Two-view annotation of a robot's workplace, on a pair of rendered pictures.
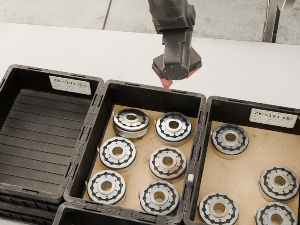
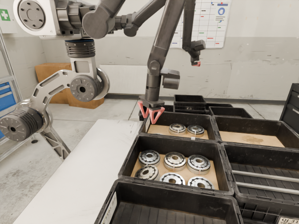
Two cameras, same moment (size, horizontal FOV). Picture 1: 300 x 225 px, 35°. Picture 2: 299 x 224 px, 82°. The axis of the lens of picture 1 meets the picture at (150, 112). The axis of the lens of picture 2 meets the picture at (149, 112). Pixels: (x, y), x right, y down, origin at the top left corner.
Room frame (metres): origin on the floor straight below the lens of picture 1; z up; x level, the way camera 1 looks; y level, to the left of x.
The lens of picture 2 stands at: (0.83, 0.59, 1.40)
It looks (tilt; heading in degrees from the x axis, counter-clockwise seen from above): 25 degrees down; 266
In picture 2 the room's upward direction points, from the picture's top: straight up
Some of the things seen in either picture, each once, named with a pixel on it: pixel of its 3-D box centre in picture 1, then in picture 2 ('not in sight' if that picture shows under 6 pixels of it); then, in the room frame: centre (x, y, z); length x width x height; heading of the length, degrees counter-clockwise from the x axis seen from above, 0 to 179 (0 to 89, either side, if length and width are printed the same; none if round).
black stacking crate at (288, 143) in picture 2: not in sight; (251, 140); (0.23, -0.16, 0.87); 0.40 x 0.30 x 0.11; 165
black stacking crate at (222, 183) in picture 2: (140, 156); (174, 169); (0.69, 0.03, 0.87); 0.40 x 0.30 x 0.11; 165
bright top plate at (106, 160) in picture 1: (117, 152); (172, 182); (0.71, 0.09, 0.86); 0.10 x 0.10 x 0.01
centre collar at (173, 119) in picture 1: (173, 125); (149, 155); (0.79, -0.07, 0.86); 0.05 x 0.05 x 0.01
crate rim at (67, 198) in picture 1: (139, 145); (174, 159); (0.69, 0.03, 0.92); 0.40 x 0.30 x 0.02; 165
